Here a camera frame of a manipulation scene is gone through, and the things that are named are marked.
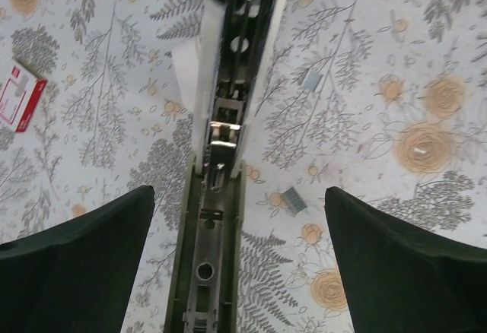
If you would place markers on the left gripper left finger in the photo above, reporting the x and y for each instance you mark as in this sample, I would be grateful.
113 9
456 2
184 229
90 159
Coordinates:
76 276

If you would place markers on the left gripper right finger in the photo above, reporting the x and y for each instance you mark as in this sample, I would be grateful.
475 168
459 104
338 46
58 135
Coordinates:
398 277

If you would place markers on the small removed staple piece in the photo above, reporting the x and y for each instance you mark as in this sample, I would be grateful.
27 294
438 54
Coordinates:
311 80

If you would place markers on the small white stapler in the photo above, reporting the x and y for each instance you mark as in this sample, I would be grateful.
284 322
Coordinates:
185 59

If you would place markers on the olive green stapler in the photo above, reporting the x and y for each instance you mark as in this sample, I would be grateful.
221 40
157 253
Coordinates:
237 41

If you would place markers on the red staple box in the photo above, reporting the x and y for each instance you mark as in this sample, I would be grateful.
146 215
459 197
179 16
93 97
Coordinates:
20 95

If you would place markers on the floral table mat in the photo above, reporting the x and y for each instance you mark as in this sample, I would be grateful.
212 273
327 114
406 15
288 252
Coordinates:
398 120

